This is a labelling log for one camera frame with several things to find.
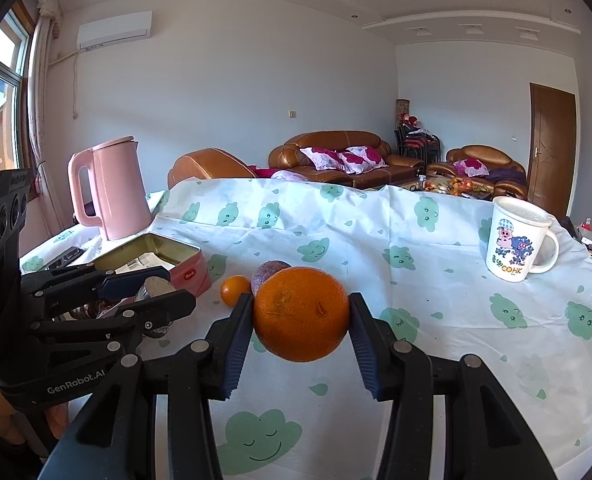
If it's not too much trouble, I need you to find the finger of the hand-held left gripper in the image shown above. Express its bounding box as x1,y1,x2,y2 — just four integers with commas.
20,266,171,313
28,289,197,347

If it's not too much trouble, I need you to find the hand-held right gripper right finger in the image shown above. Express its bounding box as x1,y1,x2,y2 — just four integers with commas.
348,292,559,480

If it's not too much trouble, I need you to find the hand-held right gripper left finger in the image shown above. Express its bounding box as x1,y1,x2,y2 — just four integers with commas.
36,291,255,480

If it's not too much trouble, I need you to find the pink tin box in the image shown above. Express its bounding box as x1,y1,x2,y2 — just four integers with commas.
68,232,213,322

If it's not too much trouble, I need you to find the large orange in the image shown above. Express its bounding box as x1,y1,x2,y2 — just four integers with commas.
252,266,351,364

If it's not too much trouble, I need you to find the printed paper packet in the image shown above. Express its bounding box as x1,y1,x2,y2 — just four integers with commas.
113,252,181,276

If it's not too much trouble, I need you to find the small orange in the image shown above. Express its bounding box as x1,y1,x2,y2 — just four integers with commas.
220,275,253,308

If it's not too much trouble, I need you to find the dark flat object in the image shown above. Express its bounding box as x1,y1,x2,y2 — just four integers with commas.
46,246,86,270

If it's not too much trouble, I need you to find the white green-cloud print tablecloth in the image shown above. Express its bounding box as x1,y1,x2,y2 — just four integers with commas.
20,177,592,480

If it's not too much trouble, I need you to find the purple passion fruit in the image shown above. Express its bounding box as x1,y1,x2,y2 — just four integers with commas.
251,260,293,296

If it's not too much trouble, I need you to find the pink electric kettle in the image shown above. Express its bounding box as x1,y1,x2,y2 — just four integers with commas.
68,136,153,242

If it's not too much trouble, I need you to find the window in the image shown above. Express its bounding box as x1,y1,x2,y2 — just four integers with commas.
0,0,31,176

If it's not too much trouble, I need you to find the light curtain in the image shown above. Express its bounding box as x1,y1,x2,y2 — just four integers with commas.
23,0,76,236

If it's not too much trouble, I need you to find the brown leather sofa white piping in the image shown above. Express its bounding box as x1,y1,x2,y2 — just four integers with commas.
167,148,259,191

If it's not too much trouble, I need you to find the pink blanket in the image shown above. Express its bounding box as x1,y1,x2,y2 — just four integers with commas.
256,167,311,182

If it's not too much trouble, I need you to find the brown leather three-seat sofa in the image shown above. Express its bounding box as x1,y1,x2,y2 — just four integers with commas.
268,130,427,190

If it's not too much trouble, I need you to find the cluttered coffee table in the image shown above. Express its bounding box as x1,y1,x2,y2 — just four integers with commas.
406,175,494,202

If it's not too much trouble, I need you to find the white cartoon print mug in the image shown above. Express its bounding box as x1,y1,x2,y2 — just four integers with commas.
485,196,560,283

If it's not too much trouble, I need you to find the white magenta floral pillow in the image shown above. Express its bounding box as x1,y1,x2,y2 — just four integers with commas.
300,147,349,172
337,146,389,175
453,158,489,177

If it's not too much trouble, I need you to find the stack of dark chairs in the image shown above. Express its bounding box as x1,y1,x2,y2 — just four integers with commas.
395,122,441,163

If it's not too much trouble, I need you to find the purple blanket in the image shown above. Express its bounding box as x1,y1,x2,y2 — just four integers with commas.
486,166,527,184

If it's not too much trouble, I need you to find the brown leather armchair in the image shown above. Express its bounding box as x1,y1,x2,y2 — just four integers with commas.
445,145,529,202

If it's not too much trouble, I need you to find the brown wooden door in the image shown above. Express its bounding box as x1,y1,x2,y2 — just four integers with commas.
529,82,577,218

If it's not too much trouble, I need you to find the white wall air conditioner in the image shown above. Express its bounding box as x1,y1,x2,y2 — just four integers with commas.
77,10,154,52

